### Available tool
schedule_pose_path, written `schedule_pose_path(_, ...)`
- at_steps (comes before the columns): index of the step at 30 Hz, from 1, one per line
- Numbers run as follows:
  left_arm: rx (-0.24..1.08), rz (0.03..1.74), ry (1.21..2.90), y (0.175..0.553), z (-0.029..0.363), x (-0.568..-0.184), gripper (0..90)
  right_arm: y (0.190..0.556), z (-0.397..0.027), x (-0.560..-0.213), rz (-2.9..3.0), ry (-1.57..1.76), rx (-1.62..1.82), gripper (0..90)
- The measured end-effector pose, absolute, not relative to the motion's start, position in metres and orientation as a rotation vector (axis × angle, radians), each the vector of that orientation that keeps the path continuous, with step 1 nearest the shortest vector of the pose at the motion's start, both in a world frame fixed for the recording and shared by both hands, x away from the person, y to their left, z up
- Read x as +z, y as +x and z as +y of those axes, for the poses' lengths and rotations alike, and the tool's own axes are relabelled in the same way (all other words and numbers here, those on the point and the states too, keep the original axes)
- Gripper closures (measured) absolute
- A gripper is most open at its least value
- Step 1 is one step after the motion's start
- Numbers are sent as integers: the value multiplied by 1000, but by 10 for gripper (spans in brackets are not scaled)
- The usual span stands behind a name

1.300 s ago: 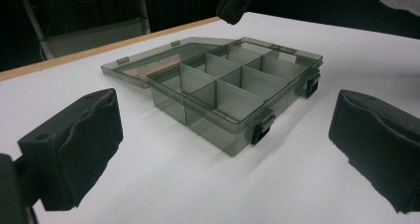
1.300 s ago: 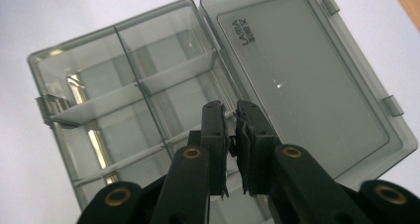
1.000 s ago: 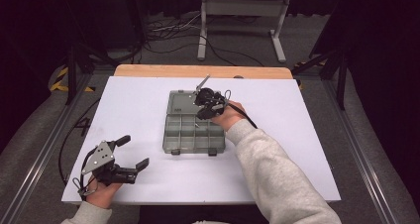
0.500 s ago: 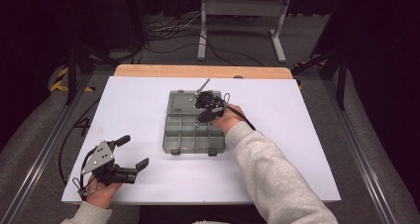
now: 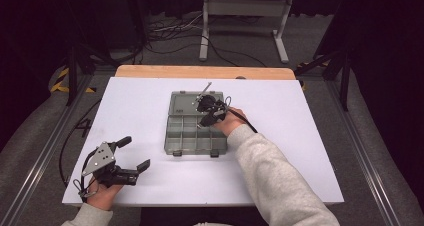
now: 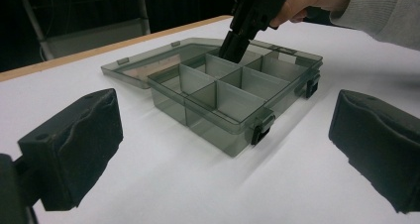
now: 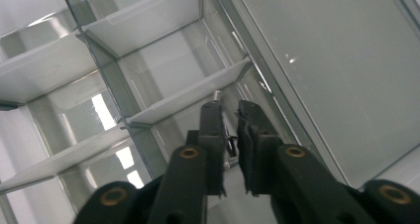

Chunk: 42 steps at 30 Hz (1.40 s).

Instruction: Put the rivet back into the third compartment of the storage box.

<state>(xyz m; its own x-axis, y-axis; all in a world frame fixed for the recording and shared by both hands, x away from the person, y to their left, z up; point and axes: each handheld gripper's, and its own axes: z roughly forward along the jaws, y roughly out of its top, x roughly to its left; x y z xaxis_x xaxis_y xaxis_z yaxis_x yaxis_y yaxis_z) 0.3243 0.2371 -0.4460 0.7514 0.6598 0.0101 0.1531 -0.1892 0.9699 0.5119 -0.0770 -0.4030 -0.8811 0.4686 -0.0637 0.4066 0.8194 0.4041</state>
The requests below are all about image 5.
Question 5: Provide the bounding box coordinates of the white metal stand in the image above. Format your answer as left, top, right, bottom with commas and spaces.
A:
198, 0, 295, 65

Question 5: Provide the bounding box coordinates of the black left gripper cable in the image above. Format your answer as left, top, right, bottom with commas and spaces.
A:
58, 99, 102, 188

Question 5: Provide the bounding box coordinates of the person's right hand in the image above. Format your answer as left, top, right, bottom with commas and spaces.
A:
213, 107, 249, 137

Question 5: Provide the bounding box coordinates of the yellow black floor tape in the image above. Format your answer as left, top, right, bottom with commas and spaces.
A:
49, 66, 97, 94

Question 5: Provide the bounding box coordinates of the aluminium floor rail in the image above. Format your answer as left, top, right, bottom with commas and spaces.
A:
324, 80, 403, 226
0, 73, 96, 226

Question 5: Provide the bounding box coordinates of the person's left hand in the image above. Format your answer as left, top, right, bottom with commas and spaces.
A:
86, 181, 124, 211

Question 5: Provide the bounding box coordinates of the bundle of floor cables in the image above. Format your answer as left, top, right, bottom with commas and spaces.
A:
143, 11, 268, 68

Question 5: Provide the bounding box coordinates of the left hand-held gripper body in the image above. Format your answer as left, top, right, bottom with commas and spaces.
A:
81, 140, 140, 188

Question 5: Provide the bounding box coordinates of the grey transparent compartment box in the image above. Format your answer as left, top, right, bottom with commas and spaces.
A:
163, 90, 229, 158

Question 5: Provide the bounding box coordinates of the black tripod stand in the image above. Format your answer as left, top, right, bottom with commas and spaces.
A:
64, 40, 113, 108
294, 47, 352, 113

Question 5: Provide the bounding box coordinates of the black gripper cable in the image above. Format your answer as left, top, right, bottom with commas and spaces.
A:
58, 99, 102, 188
228, 107, 259, 134

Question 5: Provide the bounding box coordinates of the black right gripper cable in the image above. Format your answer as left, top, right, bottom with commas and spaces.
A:
228, 107, 259, 134

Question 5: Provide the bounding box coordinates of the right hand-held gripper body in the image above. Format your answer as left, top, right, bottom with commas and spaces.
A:
192, 81, 230, 120

